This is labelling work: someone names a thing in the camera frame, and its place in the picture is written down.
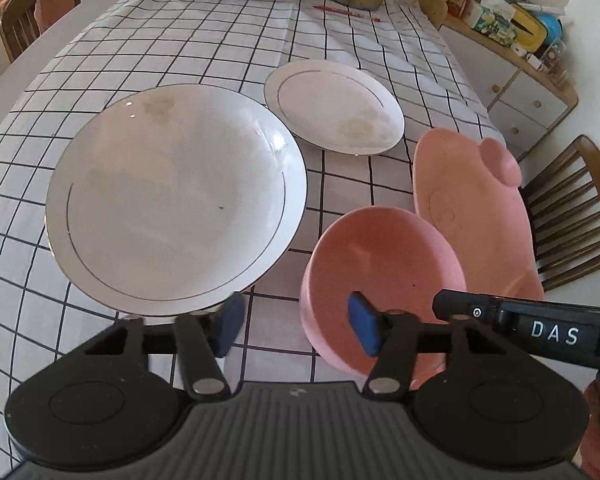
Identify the yellow tissue box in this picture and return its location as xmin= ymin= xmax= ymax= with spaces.
xmin=507 ymin=4 xmax=549 ymax=53

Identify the black checked white tablecloth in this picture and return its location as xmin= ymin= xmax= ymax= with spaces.
xmin=0 ymin=0 xmax=511 ymax=466

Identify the white wooden cabinet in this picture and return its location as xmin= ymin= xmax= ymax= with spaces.
xmin=440 ymin=12 xmax=580 ymax=161

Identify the red pen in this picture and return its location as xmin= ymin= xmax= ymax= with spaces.
xmin=313 ymin=5 xmax=382 ymax=22

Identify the pink bowl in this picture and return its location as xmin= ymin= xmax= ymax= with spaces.
xmin=299 ymin=206 xmax=468 ymax=392

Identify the light wooden chair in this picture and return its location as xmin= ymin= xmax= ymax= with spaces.
xmin=419 ymin=0 xmax=451 ymax=31

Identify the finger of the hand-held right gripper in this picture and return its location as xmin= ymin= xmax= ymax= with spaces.
xmin=431 ymin=289 xmax=502 ymax=328

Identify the green white tissue pack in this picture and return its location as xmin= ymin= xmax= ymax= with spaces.
xmin=467 ymin=0 xmax=518 ymax=46

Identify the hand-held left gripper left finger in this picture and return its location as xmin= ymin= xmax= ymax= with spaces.
xmin=82 ymin=291 xmax=247 ymax=403

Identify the pink mouse-shaped plate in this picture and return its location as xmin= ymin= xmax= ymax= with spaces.
xmin=412 ymin=127 xmax=546 ymax=301

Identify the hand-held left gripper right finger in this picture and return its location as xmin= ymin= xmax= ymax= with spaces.
xmin=347 ymin=291 xmax=518 ymax=402

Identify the dark wooden chair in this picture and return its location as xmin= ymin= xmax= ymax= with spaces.
xmin=0 ymin=0 xmax=43 ymax=63
xmin=517 ymin=135 xmax=600 ymax=293

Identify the large white plate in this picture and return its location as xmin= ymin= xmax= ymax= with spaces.
xmin=45 ymin=84 xmax=308 ymax=317

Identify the small white plate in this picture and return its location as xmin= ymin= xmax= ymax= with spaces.
xmin=263 ymin=59 xmax=406 ymax=157

